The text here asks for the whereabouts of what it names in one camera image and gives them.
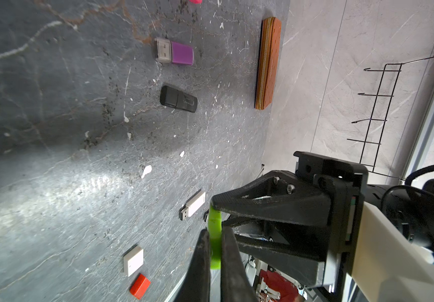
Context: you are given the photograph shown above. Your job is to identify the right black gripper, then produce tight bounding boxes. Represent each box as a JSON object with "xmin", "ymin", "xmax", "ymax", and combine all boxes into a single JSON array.
[{"xmin": 211, "ymin": 151, "xmax": 368, "ymax": 291}]

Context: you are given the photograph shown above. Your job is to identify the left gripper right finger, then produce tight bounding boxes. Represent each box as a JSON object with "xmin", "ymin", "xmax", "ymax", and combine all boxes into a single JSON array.
[{"xmin": 220, "ymin": 227, "xmax": 258, "ymax": 301}]

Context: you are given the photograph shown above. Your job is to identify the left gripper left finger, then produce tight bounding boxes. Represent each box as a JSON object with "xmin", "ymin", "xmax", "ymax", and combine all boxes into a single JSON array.
[{"xmin": 174, "ymin": 229, "xmax": 211, "ymax": 302}]

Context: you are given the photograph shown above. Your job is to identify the green usb cap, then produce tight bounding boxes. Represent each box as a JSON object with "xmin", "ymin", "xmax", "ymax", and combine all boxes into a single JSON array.
[{"xmin": 208, "ymin": 206, "xmax": 222, "ymax": 270}]

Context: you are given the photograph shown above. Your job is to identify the black usb drive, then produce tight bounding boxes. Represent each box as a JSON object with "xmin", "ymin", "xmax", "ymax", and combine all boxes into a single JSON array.
[{"xmin": 160, "ymin": 86, "xmax": 198, "ymax": 113}]

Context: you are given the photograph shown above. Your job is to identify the purple usb drive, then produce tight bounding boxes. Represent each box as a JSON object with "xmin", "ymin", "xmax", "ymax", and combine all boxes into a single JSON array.
[{"xmin": 155, "ymin": 38, "xmax": 194, "ymax": 65}]

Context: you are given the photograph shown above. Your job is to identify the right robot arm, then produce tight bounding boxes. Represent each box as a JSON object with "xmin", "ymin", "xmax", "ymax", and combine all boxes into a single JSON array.
[{"xmin": 211, "ymin": 151, "xmax": 434, "ymax": 301}]

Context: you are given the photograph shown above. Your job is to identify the red usb cap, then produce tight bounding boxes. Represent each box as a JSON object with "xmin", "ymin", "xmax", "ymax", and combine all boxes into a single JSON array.
[{"xmin": 130, "ymin": 274, "xmax": 151, "ymax": 299}]

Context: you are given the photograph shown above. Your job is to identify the white usb cap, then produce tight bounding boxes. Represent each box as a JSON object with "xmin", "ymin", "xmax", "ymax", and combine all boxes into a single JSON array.
[{"xmin": 123, "ymin": 246, "xmax": 144, "ymax": 277}]

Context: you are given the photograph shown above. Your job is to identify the white usb drive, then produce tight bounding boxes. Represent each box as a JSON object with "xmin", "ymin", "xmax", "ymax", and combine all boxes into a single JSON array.
[{"xmin": 179, "ymin": 190, "xmax": 206, "ymax": 221}]

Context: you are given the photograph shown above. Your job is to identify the brown leather wallet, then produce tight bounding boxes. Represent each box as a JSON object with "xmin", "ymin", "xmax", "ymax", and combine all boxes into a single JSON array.
[{"xmin": 255, "ymin": 16, "xmax": 282, "ymax": 110}]

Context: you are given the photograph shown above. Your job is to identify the black wire hook rack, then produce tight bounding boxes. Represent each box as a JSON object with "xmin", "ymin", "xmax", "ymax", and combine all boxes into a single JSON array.
[{"xmin": 346, "ymin": 55, "xmax": 434, "ymax": 181}]

